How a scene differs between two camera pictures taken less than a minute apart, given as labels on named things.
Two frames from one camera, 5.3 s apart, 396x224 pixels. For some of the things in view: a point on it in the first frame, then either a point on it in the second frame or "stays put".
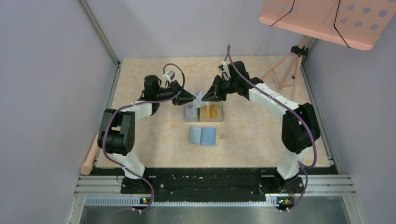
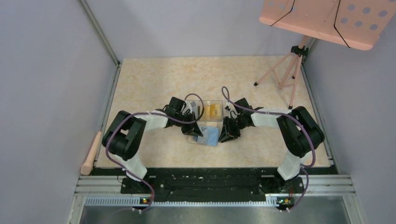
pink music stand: (357, 24) stays put
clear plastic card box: (212, 111) stays put
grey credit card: (198, 102) to (203, 140)
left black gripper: (184, 97) to (192, 129)
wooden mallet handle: (87, 168) stays put
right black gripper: (211, 95) to (226, 135)
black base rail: (211, 184) stays put
